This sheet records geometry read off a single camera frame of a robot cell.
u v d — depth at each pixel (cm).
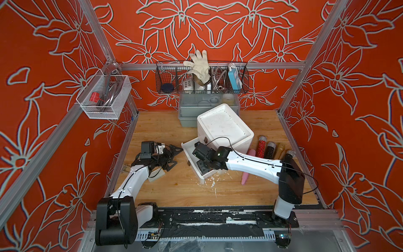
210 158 60
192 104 98
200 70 90
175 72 95
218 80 83
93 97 71
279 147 95
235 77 86
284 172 45
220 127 80
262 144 97
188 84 94
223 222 73
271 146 95
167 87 99
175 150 76
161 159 72
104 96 76
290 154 92
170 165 80
